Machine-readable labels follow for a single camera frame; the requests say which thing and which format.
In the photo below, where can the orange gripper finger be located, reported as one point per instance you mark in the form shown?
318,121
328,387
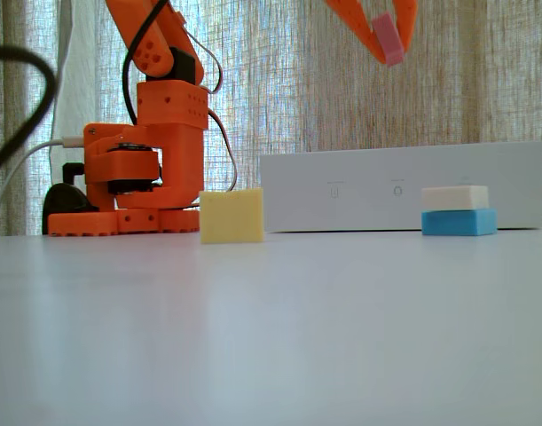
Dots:
357,18

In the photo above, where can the orange gripper finger with sticker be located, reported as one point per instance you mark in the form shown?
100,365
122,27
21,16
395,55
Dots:
408,18

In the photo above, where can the pink foam cuboid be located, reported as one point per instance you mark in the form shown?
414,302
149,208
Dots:
388,40

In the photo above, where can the white foam cuboid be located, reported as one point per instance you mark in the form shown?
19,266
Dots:
454,196

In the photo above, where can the white cardboard box bin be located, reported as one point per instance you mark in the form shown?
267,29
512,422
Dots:
363,208

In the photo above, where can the blue foam cuboid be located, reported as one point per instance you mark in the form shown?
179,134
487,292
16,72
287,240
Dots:
459,222

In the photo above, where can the yellow foam cuboid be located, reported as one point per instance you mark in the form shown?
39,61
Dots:
230,217

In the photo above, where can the white cloth sheet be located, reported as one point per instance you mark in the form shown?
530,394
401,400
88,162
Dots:
80,89

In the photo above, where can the black power plug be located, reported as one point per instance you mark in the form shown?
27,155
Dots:
73,171

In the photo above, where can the black table clamp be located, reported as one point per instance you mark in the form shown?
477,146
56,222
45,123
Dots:
66,204

